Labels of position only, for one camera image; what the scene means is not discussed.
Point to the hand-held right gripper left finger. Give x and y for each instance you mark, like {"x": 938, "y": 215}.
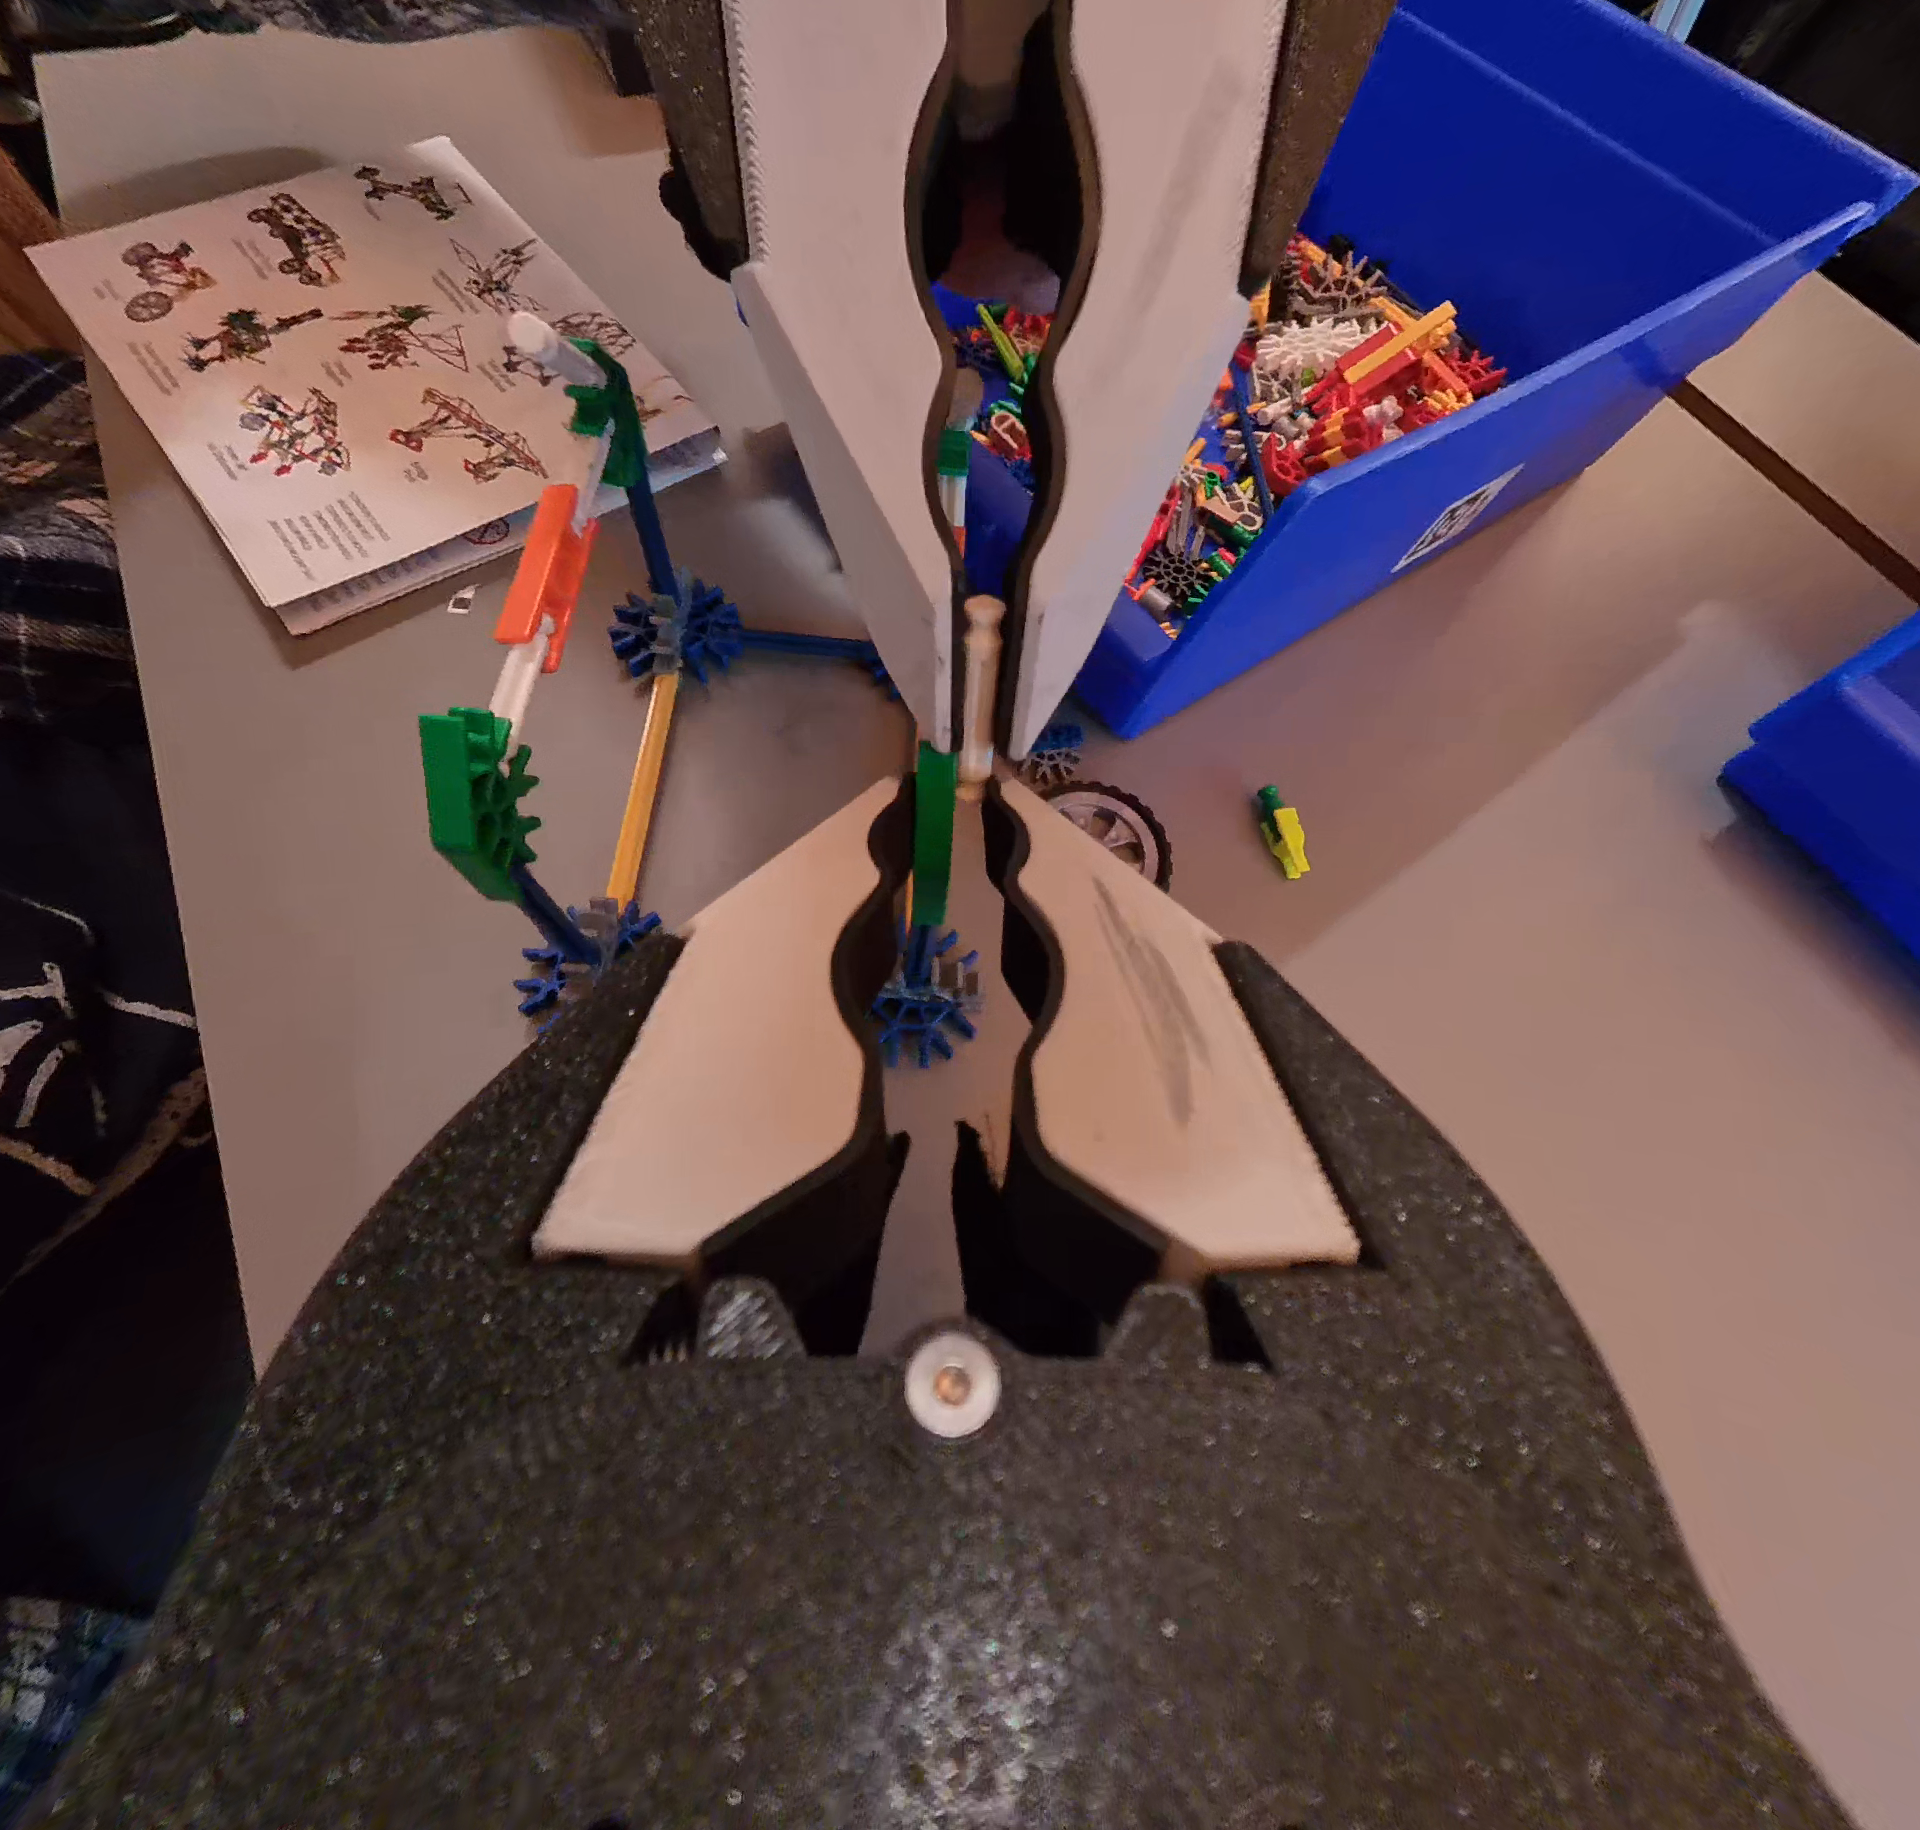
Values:
{"x": 703, "y": 1098}

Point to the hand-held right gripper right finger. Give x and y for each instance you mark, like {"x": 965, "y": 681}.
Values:
{"x": 1187, "y": 1098}

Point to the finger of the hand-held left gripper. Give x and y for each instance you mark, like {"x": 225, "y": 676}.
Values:
{"x": 1170, "y": 210}
{"x": 827, "y": 210}

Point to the pile of toy construction pieces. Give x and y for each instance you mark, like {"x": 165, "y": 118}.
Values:
{"x": 1351, "y": 407}

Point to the green white toy rod piece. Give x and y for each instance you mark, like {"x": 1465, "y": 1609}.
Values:
{"x": 954, "y": 486}

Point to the colourful toy rod model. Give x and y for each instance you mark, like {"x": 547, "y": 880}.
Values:
{"x": 479, "y": 811}

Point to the large blue plastic bin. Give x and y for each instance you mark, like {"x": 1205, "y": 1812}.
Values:
{"x": 1577, "y": 181}

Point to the grey toy wheel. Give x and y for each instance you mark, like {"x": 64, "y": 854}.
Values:
{"x": 1119, "y": 832}

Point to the green yellow toy piece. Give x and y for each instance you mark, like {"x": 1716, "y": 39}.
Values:
{"x": 1283, "y": 832}

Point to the small blue toy connector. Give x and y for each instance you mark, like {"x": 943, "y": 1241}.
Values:
{"x": 1054, "y": 753}

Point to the toy instruction booklet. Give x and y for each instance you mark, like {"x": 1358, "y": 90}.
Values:
{"x": 268, "y": 390}

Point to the dark printed cloth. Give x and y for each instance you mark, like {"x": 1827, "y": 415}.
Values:
{"x": 92, "y": 1110}

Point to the plaid shirt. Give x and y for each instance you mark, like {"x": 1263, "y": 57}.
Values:
{"x": 60, "y": 556}

